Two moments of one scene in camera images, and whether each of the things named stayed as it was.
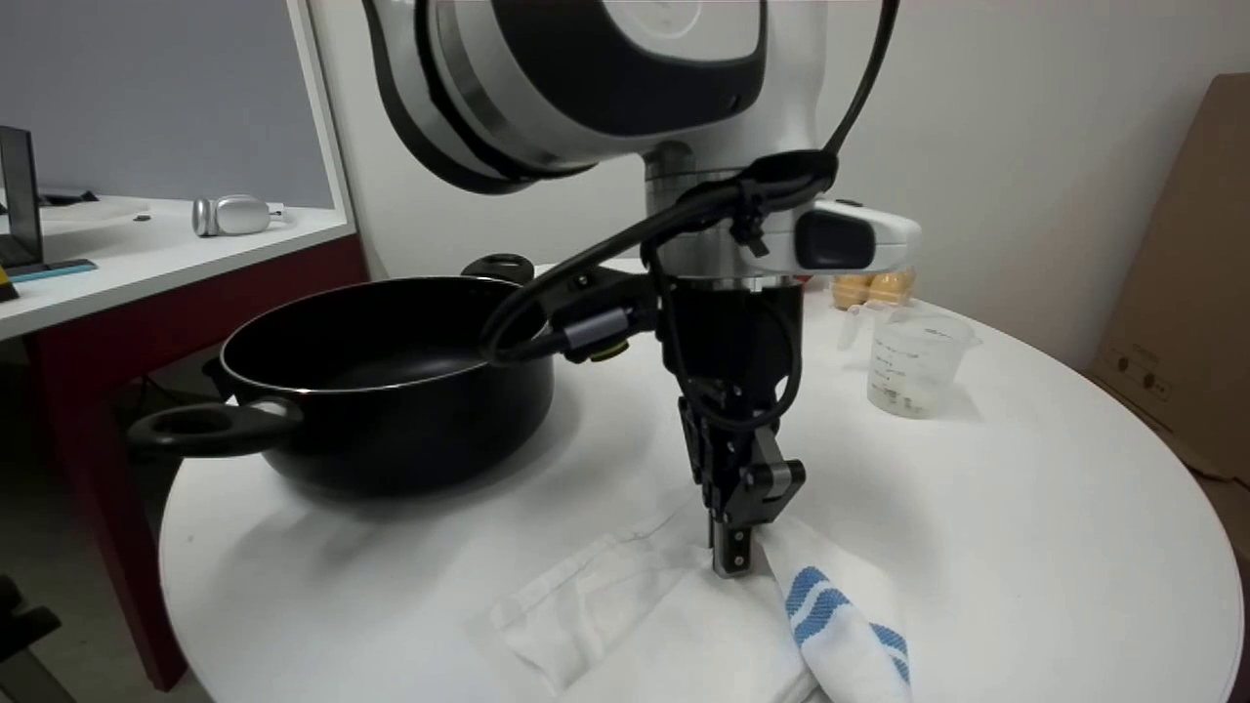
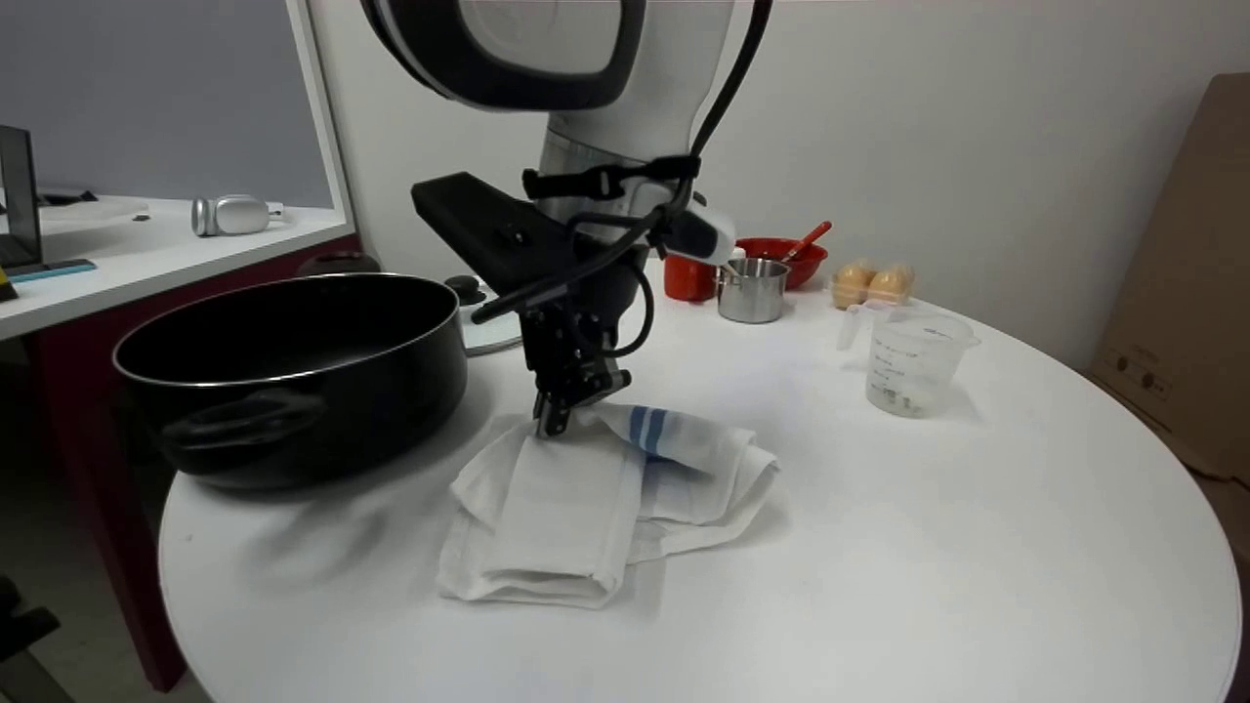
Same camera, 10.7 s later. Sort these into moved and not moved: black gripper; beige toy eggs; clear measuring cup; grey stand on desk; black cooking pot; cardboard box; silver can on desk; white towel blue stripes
Moved: black gripper; black cooking pot; white towel blue stripes
Not moved: grey stand on desk; silver can on desk; beige toy eggs; cardboard box; clear measuring cup
